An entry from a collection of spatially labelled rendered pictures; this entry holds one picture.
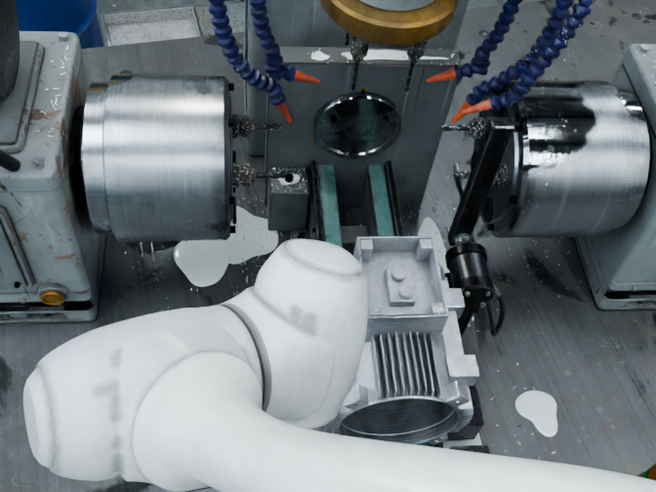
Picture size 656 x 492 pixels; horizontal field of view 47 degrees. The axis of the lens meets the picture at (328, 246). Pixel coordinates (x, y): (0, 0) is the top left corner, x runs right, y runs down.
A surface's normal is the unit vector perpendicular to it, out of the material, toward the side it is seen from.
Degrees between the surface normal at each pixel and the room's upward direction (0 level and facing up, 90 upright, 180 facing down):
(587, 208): 77
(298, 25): 90
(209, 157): 43
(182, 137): 28
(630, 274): 90
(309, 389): 72
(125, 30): 0
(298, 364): 52
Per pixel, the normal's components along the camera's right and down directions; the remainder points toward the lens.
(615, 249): -0.99, 0.01
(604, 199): 0.11, 0.55
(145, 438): 0.02, 0.22
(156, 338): 0.08, -0.90
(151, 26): 0.09, -0.59
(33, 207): 0.07, 0.81
